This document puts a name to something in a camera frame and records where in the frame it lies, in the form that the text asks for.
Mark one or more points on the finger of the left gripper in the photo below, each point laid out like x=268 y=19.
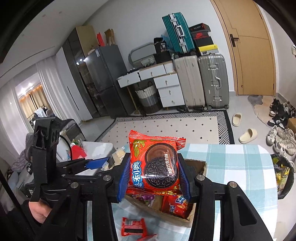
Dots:
x=96 y=163

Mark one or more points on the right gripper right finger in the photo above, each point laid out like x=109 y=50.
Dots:
x=200 y=192

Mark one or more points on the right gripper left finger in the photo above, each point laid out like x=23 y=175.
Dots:
x=108 y=189

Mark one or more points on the red oreo snack pack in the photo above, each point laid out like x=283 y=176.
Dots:
x=154 y=167

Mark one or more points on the person's left hand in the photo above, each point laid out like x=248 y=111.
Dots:
x=39 y=210

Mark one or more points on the white side table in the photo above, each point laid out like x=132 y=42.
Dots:
x=94 y=150

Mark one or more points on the brown cardboard box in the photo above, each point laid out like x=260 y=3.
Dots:
x=173 y=208

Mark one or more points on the red snack packet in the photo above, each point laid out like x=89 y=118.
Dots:
x=133 y=227

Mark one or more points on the teal plaid tablecloth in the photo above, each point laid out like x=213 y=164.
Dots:
x=250 y=166

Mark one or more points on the beige dotted rug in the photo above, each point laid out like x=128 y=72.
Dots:
x=207 y=127

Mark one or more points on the beige slipper near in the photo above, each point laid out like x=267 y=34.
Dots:
x=248 y=136

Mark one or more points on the beige slipper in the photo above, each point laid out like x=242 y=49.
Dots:
x=248 y=136
x=236 y=119

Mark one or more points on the beige slipper far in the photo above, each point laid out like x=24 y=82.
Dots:
x=236 y=119

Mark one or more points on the woven laundry basket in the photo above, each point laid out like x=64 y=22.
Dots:
x=149 y=98

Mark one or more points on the black trash bin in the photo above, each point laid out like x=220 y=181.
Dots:
x=284 y=174

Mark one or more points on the dark grey refrigerator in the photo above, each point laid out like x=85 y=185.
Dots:
x=106 y=65

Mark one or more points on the grey beige door mat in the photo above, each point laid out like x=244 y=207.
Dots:
x=261 y=106

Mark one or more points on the white drawer desk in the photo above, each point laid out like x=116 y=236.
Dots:
x=165 y=79

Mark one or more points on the small brown shoe box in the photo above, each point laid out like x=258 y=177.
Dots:
x=292 y=124

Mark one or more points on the silver grey suitcase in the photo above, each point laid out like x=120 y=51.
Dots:
x=215 y=81

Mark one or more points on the beige suitcase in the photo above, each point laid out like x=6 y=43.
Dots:
x=190 y=80

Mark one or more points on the wooden door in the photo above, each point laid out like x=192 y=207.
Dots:
x=250 y=47

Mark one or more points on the stacked shoe boxes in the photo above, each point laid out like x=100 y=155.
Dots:
x=202 y=40

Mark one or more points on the teal suitcase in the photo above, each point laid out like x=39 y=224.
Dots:
x=179 y=33

